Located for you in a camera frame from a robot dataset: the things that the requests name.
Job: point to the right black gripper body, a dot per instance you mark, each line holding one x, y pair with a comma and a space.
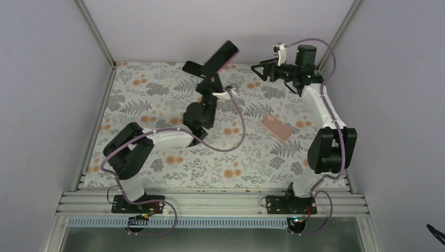
295, 70

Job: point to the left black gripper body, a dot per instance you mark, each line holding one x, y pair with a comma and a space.
202, 90

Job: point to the black phone-shaped object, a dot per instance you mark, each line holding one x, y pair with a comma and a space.
193, 68

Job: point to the magenta smartphone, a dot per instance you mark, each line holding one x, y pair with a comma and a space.
219, 59

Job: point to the pink phone case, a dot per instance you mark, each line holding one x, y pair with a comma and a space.
276, 127

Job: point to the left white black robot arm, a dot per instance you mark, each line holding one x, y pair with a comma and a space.
129, 150

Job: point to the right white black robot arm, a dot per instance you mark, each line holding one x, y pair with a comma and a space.
331, 151

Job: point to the floral patterned table mat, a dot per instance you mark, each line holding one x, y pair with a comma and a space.
239, 150

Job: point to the black object at edge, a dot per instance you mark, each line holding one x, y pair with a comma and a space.
436, 233

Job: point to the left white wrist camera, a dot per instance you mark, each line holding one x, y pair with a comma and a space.
228, 93

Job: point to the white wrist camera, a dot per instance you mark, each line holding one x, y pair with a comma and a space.
228, 93
279, 49

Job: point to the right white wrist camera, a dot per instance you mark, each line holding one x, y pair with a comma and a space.
279, 49

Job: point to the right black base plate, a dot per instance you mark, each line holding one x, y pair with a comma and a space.
276, 205

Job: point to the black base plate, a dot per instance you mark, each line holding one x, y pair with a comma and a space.
121, 205
276, 205

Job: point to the slotted cable duct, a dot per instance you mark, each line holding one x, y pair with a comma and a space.
182, 222

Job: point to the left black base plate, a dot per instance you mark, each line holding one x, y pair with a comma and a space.
121, 205

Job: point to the aluminium rail frame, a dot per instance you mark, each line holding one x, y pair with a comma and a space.
204, 203

